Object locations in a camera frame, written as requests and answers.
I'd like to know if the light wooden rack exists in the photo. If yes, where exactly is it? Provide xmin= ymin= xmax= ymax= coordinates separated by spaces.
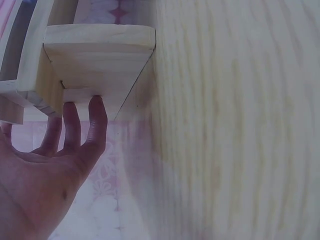
xmin=0 ymin=0 xmax=157 ymax=126

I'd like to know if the person's left hand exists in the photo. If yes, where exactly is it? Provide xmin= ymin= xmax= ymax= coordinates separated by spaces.
xmin=0 ymin=95 xmax=109 ymax=240

